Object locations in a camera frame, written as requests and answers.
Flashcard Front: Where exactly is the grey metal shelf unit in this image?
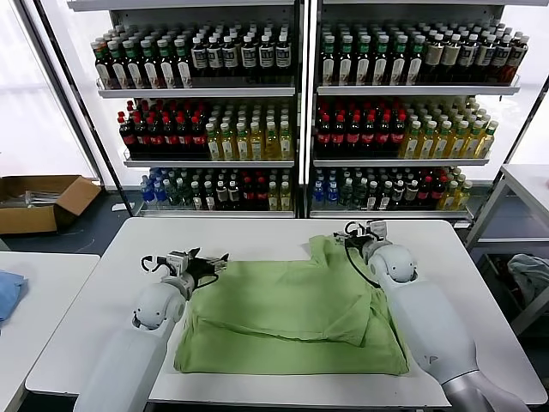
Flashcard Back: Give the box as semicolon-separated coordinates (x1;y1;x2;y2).
67;0;306;221
306;0;522;222

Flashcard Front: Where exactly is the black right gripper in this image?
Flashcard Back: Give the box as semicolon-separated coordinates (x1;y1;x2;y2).
333;229;372;254

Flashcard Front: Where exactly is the green polo shirt red print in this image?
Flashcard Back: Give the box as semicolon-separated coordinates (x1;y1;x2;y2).
172;233;411;377

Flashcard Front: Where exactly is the folded blue cloth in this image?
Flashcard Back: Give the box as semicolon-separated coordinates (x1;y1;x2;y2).
0;270;29;328

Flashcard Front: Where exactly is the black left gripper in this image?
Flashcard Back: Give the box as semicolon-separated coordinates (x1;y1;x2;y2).
186;246;231;288

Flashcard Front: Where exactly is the grey parts bundle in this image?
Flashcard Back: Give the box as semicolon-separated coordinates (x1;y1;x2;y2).
0;191;59;210

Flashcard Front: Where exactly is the cola bottle red cap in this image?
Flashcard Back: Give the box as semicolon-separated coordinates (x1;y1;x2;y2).
132;112;149;158
360;112;378;158
190;114;208;158
255;173;269;211
161;115;179;158
316;112;333;158
391;112;408;158
377;112;394;158
118;112;136;158
242;173;256;211
330;112;347;158
147;114;165;158
430;175;445;211
176;114;194;158
346;112;363;158
418;175;432;211

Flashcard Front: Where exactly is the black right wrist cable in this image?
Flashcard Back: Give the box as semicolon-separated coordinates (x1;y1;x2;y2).
344;220;381;287

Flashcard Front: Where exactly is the white table grey metal frame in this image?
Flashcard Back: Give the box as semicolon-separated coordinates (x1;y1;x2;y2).
465;164;549;336

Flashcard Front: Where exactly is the white side table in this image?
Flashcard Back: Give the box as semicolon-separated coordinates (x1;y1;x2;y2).
0;251;102;412

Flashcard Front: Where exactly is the crumpled grey-blue cloth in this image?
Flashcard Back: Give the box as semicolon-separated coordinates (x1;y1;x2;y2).
507;253;549;304

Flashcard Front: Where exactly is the dark tea bottle green cap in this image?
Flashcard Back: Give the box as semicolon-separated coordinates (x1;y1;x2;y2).
172;39;194;90
122;39;142;90
139;39;160;90
338;35;354;87
106;39;126;90
355;35;373;87
321;35;337;87
373;35;390;87
407;35;425;87
390;35;408;87
155;39;177;90
94;39;112;90

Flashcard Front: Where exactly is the dark bottle beige label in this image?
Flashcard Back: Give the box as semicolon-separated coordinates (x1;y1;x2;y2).
423;34;444;83
440;34;462;83

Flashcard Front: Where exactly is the open brown cardboard box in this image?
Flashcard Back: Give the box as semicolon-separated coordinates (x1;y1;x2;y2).
0;174;103;236

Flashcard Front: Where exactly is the black window frame post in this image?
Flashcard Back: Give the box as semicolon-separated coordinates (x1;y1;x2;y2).
40;0;135;218

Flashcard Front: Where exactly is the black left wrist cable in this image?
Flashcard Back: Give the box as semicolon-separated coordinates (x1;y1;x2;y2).
140;254;169;274

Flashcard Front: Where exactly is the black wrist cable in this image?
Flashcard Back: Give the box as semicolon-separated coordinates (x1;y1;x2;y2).
344;220;381;287
140;254;169;274

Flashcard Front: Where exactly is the dark bottle blue-white label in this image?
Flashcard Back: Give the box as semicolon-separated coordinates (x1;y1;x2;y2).
240;36;258;81
190;37;208;81
456;34;479;83
504;35;529;83
490;35;512;83
274;36;293;81
207;36;224;81
222;36;240;81
474;34;497;83
256;36;275;81

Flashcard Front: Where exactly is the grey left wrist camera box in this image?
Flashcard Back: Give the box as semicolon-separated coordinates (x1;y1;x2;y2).
165;251;190;276

